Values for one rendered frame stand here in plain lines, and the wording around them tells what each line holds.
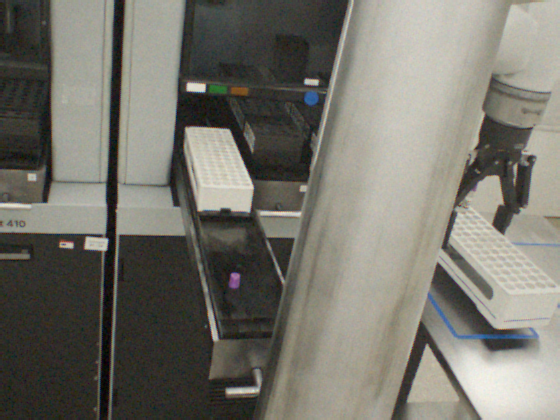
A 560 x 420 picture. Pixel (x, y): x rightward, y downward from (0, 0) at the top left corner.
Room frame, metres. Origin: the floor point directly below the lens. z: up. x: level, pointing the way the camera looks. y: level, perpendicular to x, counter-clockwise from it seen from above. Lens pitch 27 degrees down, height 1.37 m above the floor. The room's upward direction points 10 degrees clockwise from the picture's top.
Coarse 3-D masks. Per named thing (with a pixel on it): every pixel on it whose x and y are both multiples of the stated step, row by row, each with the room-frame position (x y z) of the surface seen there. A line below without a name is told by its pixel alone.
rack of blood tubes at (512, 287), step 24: (480, 216) 1.00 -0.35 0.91; (456, 240) 0.89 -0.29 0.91; (480, 240) 0.92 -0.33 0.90; (504, 240) 0.92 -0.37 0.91; (456, 264) 0.91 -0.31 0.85; (480, 264) 0.83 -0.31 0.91; (504, 264) 0.85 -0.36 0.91; (528, 264) 0.86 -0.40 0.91; (480, 288) 0.85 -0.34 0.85; (504, 288) 0.77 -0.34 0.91; (528, 288) 0.78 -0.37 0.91; (552, 288) 0.79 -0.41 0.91; (504, 312) 0.75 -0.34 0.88; (528, 312) 0.77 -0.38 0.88; (552, 312) 0.79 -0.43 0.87
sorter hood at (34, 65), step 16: (0, 0) 1.11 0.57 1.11; (16, 0) 1.12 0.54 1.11; (32, 0) 1.13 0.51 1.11; (0, 16) 1.11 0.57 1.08; (16, 16) 1.12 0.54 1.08; (32, 16) 1.13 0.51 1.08; (0, 32) 1.11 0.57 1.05; (16, 32) 1.12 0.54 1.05; (32, 32) 1.13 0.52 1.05; (0, 48) 1.11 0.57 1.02; (16, 48) 1.12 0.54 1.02; (32, 48) 1.13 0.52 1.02; (0, 64) 1.10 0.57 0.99; (16, 64) 1.11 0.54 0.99; (32, 64) 1.12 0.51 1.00; (48, 64) 1.15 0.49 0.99; (32, 80) 1.12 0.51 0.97
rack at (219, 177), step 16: (192, 128) 1.28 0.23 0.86; (208, 128) 1.30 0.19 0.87; (192, 144) 1.19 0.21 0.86; (208, 144) 1.21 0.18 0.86; (224, 144) 1.22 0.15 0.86; (192, 160) 1.13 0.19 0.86; (208, 160) 1.13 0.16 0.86; (224, 160) 1.14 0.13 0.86; (240, 160) 1.15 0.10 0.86; (192, 176) 1.12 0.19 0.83; (208, 176) 1.05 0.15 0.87; (224, 176) 1.08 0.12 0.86; (240, 176) 1.09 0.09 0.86; (208, 192) 1.01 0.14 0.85; (224, 192) 1.02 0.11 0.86; (240, 192) 1.03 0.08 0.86; (208, 208) 1.01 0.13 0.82; (240, 208) 1.03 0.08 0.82
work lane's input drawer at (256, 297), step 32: (192, 192) 1.07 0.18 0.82; (192, 224) 0.97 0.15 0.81; (224, 224) 0.99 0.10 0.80; (256, 224) 0.99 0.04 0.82; (192, 256) 0.90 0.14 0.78; (224, 256) 0.88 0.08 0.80; (256, 256) 0.90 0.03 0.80; (224, 288) 0.79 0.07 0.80; (256, 288) 0.81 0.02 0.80; (224, 320) 0.70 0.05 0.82; (256, 320) 0.71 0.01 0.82; (224, 352) 0.67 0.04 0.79; (256, 352) 0.68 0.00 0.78; (256, 384) 0.66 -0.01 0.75
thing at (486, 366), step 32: (512, 224) 1.18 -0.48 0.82; (544, 224) 1.21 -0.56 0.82; (544, 256) 1.07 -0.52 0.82; (448, 288) 0.89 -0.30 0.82; (448, 320) 0.79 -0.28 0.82; (480, 320) 0.81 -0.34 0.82; (448, 352) 0.71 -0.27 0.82; (480, 352) 0.73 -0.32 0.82; (512, 352) 0.74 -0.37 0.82; (544, 352) 0.76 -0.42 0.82; (480, 384) 0.66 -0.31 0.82; (512, 384) 0.67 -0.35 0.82; (544, 384) 0.68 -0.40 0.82; (416, 416) 1.15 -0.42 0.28; (448, 416) 1.17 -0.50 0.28; (480, 416) 0.60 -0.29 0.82; (512, 416) 0.61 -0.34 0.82; (544, 416) 0.62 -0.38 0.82
